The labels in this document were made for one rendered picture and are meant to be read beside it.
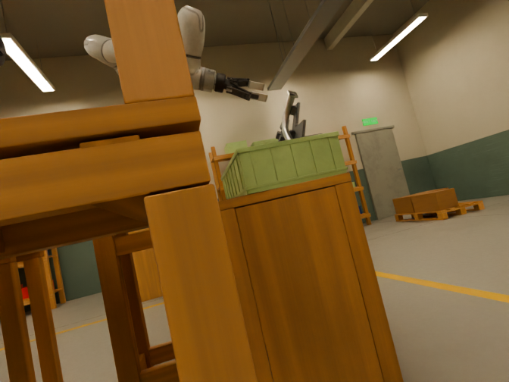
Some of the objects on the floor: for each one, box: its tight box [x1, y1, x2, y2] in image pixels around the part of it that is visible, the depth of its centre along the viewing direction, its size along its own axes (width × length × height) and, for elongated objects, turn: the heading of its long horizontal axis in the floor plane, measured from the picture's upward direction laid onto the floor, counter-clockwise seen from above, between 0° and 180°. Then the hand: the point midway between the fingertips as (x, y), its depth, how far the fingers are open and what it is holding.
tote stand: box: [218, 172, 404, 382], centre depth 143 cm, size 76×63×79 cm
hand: (262, 92), depth 129 cm, fingers open, 13 cm apart
